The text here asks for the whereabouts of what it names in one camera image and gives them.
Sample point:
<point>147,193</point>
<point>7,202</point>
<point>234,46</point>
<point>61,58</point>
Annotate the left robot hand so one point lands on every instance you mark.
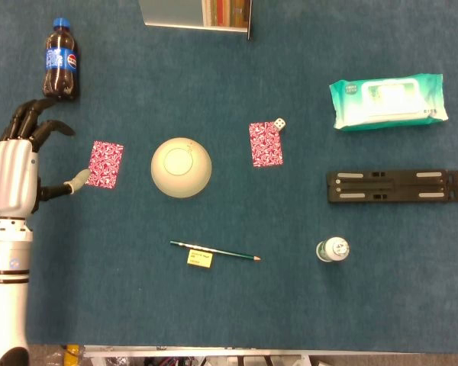
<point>11,175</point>

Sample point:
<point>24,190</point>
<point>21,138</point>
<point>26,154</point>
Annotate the white die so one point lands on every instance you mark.
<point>279,124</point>

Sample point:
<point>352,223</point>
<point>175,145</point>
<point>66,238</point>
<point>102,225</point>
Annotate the red patterned playing card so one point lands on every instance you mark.
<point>105,164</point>
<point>265,146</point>

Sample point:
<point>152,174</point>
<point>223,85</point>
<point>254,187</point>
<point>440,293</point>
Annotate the Pepsi cola bottle blue cap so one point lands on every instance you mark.
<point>61,65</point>

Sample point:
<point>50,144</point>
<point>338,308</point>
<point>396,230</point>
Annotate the upturned cream bowl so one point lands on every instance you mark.
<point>181,171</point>

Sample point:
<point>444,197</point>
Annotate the yellow plastic piece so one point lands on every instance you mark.
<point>71,354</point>

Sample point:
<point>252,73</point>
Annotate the yellow eraser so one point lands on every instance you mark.
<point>200,258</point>

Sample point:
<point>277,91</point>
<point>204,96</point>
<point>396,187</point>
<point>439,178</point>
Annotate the green pencil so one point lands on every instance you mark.
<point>221,251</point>

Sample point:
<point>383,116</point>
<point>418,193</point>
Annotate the teal carpet table cover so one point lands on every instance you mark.
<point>290,297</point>

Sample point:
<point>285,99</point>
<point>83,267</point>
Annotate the small white drink bottle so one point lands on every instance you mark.
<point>333,249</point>

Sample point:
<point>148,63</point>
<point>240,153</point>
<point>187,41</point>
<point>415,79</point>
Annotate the black folding laptop stand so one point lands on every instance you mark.
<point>389,186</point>

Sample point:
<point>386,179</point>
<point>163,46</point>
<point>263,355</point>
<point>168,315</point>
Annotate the green wet wipes pack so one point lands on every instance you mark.
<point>389,106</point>

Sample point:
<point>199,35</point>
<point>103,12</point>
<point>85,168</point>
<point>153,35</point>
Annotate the metal table edge rail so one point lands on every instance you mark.
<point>290,351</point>

